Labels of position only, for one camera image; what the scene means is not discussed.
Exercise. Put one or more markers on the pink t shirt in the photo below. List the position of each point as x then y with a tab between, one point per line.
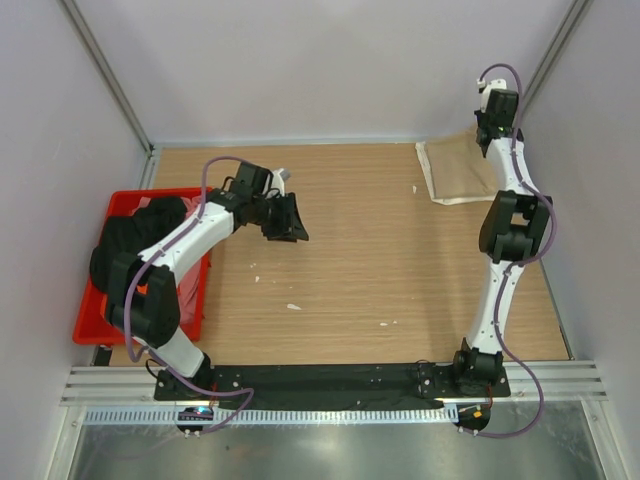
188	288

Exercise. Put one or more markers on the aluminium rail profile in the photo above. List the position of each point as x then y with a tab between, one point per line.
560	381

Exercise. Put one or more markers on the left aluminium frame post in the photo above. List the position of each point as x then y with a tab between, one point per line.
101	63

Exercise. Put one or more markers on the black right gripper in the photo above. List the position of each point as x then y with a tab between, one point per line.
480	115

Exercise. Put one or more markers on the folded white t shirt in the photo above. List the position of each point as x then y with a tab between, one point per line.
430	175

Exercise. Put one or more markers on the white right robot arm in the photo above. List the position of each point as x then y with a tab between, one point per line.
510	237

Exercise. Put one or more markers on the beige t shirt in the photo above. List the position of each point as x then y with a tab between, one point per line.
460	165

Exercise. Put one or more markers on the right aluminium frame post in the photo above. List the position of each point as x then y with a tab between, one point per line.
560	40

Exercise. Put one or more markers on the aluminium frame post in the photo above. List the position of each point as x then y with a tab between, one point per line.
101	63
560	40

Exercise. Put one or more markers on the slotted cable duct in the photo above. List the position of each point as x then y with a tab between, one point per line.
183	416

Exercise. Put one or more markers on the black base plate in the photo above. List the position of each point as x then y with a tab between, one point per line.
364	387

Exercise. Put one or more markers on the red plastic bin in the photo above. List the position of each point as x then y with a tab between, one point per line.
91	328

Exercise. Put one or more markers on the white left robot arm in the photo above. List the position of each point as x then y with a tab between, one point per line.
153	319

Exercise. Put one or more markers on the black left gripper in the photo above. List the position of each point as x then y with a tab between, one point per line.
290	230

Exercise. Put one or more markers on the black t shirt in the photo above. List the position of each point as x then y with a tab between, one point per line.
150	222

